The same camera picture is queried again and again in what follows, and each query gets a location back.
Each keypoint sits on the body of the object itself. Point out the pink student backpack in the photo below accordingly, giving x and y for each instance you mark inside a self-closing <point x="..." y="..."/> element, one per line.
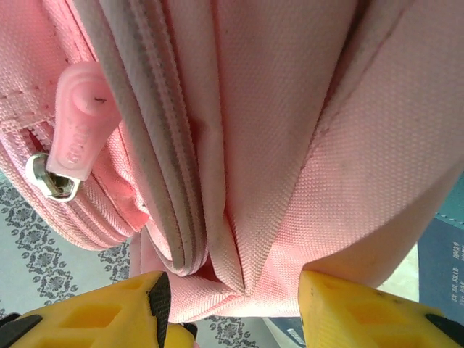
<point x="272" y="108"/>

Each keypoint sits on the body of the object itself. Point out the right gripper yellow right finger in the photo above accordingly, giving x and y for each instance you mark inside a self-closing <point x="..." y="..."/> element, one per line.
<point x="362" y="319"/>

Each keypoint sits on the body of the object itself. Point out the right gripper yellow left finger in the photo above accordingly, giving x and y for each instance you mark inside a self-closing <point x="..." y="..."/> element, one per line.
<point x="90" y="315"/>

